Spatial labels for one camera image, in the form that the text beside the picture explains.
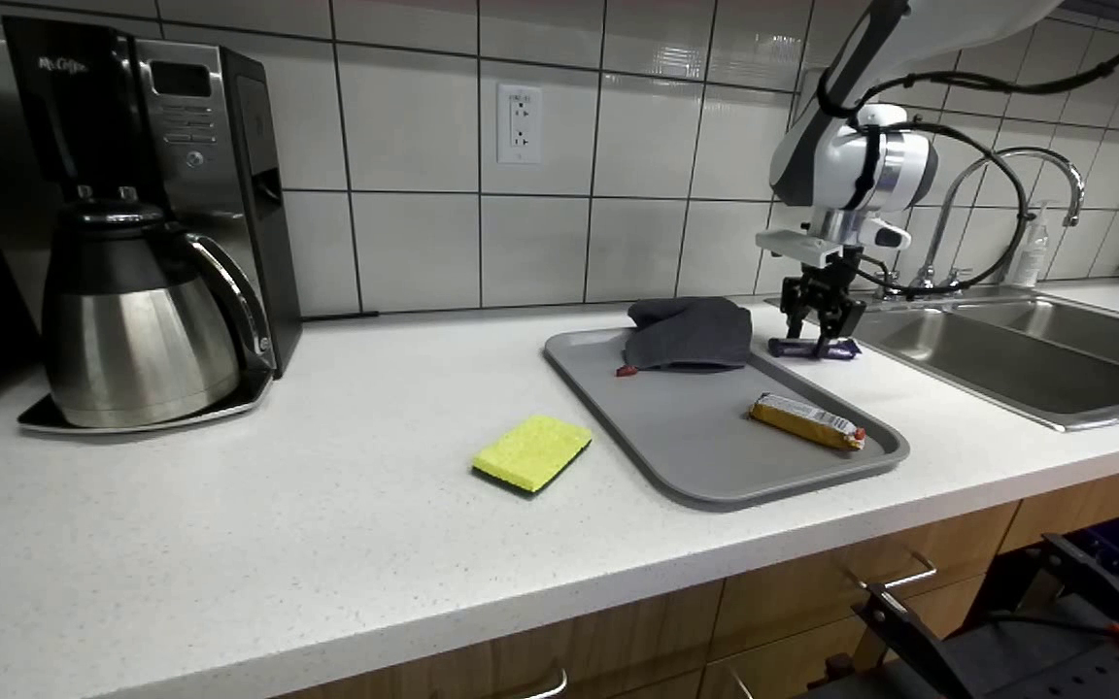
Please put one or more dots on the yellow sponge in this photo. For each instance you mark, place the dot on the yellow sponge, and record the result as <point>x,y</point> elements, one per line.
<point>529,453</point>

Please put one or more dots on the black robot stand frame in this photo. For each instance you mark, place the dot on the black robot stand frame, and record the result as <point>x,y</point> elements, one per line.
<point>1040,645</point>

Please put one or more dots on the grey plastic tray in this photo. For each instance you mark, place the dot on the grey plastic tray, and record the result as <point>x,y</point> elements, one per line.
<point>717,439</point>

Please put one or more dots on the stainless steel sink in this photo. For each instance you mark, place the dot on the stainless steel sink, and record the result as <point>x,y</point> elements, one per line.
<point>1040,364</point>

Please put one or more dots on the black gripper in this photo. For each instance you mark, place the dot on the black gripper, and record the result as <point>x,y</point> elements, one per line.
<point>825,284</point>

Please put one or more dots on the dark blue oven mitt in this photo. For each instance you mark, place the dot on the dark blue oven mitt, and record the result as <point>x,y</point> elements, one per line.
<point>687,335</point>

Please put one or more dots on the clear soap bottle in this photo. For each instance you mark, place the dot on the clear soap bottle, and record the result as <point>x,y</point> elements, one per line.
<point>1028,253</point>

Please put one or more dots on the steel coffee carafe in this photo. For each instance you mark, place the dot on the steel coffee carafe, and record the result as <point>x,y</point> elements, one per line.
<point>134,335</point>

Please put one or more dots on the wooden base cabinet drawers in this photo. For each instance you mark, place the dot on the wooden base cabinet drawers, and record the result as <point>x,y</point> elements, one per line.
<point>792,609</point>

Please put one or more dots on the white wall outlet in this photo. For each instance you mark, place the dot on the white wall outlet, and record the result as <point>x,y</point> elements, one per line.
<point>522,127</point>

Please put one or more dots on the chrome faucet spout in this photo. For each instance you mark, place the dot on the chrome faucet spout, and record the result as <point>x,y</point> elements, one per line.
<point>1047,157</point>

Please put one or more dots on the purple snack packet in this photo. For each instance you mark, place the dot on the purple snack packet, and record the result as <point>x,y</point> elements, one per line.
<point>822,351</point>

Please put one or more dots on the black coffee maker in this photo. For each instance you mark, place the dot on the black coffee maker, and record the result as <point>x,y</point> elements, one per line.
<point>212,143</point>

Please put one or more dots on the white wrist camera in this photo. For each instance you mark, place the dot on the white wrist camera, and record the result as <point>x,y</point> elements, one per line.
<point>792,246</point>

